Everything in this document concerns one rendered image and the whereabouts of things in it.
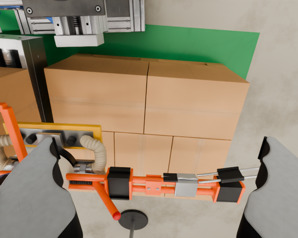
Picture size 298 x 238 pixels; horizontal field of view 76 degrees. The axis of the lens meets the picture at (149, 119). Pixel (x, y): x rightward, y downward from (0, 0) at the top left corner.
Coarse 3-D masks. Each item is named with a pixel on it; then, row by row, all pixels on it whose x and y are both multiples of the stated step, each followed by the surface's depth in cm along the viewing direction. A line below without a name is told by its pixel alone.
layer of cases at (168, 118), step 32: (64, 64) 121; (96, 64) 127; (128, 64) 133; (160, 64) 140; (64, 96) 118; (96, 96) 117; (128, 96) 116; (160, 96) 116; (192, 96) 115; (224, 96) 114; (128, 128) 127; (160, 128) 126; (192, 128) 125; (224, 128) 125; (128, 160) 139; (160, 160) 138; (192, 160) 137; (224, 160) 137; (96, 192) 156
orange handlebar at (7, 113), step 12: (0, 108) 50; (12, 108) 52; (12, 120) 52; (12, 132) 53; (24, 144) 57; (24, 156) 57; (84, 180) 61; (96, 180) 61; (132, 180) 61; (144, 180) 61; (156, 180) 61; (144, 192) 63; (156, 192) 62; (168, 192) 62; (204, 192) 62
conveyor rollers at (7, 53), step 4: (4, 52) 106; (8, 52) 106; (12, 52) 109; (4, 56) 107; (8, 56) 107; (12, 56) 109; (4, 60) 109; (8, 60) 108; (12, 60) 109; (0, 64) 112; (8, 64) 109; (12, 64) 110
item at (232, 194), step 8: (216, 176) 63; (216, 184) 60; (224, 184) 60; (232, 184) 60; (240, 184) 60; (216, 192) 60; (224, 192) 60; (232, 192) 60; (240, 192) 60; (216, 200) 62; (224, 200) 62; (232, 200) 61
